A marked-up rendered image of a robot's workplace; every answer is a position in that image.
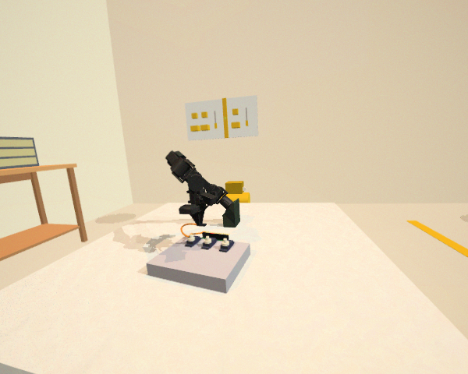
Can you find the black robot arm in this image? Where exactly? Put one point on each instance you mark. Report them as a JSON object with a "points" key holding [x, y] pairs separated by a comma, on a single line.
{"points": [[182, 168]]}

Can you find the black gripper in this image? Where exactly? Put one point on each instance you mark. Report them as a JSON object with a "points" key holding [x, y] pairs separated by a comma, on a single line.
{"points": [[196, 211]]}

